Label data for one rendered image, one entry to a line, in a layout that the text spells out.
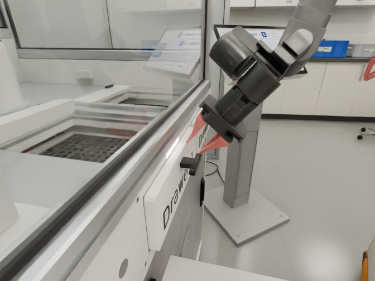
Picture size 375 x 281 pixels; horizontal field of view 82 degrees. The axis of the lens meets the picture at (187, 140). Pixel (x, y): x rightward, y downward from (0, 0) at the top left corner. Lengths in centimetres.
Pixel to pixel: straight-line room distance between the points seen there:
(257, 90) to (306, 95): 328
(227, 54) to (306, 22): 13
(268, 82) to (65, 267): 34
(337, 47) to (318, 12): 339
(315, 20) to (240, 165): 113
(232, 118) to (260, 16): 370
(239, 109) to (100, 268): 30
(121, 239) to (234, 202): 137
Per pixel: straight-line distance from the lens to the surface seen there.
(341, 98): 387
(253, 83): 38
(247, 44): 41
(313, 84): 365
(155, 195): 32
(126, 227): 30
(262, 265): 145
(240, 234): 151
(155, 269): 52
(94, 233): 24
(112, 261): 29
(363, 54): 416
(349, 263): 165
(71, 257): 21
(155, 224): 35
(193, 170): 40
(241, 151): 141
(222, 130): 40
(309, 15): 44
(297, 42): 39
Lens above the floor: 113
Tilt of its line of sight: 25 degrees down
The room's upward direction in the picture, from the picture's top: straight up
